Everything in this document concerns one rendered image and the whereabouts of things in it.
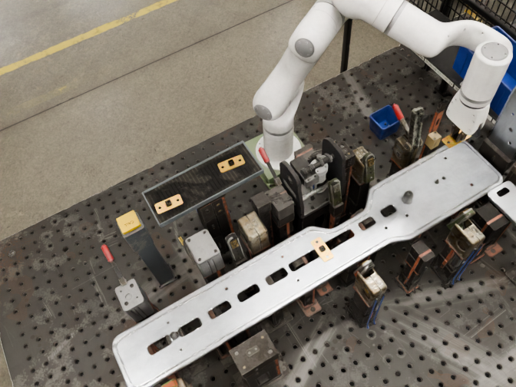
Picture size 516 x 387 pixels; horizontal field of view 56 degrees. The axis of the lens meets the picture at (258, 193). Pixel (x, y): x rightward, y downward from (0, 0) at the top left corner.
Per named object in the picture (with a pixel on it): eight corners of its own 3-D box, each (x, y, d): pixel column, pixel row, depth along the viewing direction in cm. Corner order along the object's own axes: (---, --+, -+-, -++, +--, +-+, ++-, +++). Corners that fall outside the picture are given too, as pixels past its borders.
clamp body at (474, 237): (444, 291, 177) (472, 253, 147) (422, 265, 183) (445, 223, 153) (463, 279, 179) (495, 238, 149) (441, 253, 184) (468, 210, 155)
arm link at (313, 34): (292, 100, 180) (270, 131, 174) (266, 81, 179) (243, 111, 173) (354, 14, 135) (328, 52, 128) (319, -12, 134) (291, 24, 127)
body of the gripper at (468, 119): (451, 88, 130) (441, 115, 139) (478, 114, 125) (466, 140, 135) (472, 77, 131) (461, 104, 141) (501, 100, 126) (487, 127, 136)
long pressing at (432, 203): (136, 407, 138) (133, 406, 137) (107, 338, 149) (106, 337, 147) (507, 181, 165) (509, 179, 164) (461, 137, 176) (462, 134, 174)
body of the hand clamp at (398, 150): (391, 201, 197) (407, 150, 167) (381, 189, 200) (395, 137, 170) (403, 194, 198) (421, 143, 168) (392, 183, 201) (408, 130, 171)
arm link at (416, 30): (403, 1, 131) (501, 61, 130) (378, 39, 125) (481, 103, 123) (419, -25, 123) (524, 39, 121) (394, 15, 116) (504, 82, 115)
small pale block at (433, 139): (413, 195, 198) (434, 141, 166) (408, 189, 199) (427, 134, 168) (420, 191, 198) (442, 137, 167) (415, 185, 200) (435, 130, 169)
